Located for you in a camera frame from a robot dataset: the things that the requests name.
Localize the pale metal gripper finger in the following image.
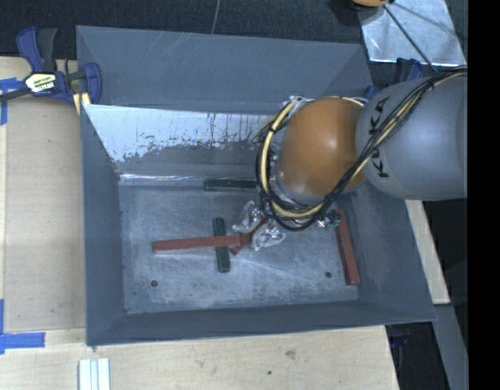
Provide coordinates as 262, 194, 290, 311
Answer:
250, 222, 287, 253
231, 200, 264, 234

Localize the red-brown block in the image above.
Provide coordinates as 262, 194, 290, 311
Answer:
333, 208, 362, 287
151, 234, 246, 254
228, 217, 271, 256

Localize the dark green flat block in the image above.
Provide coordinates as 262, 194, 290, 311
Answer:
203, 178, 259, 192
211, 216, 233, 274

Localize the grey metal bin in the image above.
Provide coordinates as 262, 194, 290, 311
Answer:
75, 24, 438, 347

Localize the pale wood flat board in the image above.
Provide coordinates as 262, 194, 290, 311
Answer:
2, 94, 88, 333

